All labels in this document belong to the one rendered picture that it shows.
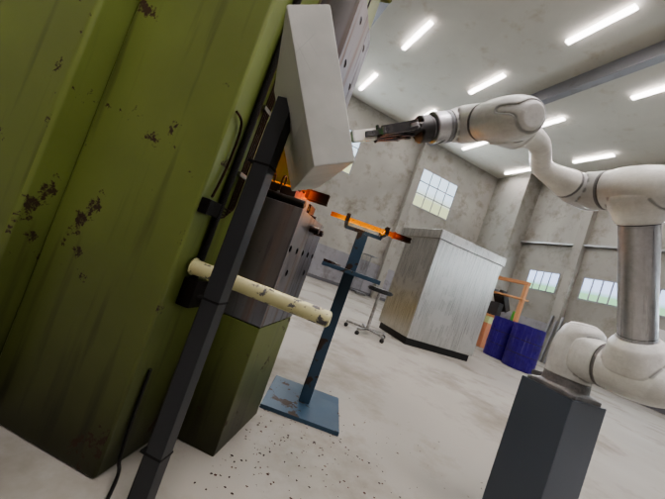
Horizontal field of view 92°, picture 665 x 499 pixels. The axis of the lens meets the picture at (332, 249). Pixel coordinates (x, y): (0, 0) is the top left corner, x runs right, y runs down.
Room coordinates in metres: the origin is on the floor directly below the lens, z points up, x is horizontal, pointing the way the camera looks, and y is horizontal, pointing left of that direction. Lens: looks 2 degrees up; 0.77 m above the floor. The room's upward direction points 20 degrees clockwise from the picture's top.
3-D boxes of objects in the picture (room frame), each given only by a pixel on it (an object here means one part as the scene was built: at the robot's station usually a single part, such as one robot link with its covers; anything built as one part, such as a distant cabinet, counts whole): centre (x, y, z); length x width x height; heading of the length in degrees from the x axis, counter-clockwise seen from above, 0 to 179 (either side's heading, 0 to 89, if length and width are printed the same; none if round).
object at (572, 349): (1.25, -1.03, 0.77); 0.18 x 0.16 x 0.22; 20
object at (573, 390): (1.28, -1.02, 0.63); 0.22 x 0.18 x 0.06; 20
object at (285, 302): (0.93, 0.16, 0.62); 0.44 x 0.05 x 0.05; 79
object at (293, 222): (1.38, 0.39, 0.69); 0.56 x 0.38 x 0.45; 79
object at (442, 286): (5.47, -1.89, 0.89); 1.39 x 1.09 x 1.78; 111
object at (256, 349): (1.38, 0.39, 0.23); 0.56 x 0.38 x 0.47; 79
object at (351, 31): (1.37, 0.38, 1.56); 0.42 x 0.39 x 0.40; 79
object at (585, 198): (1.12, -0.78, 1.30); 0.18 x 0.14 x 0.13; 110
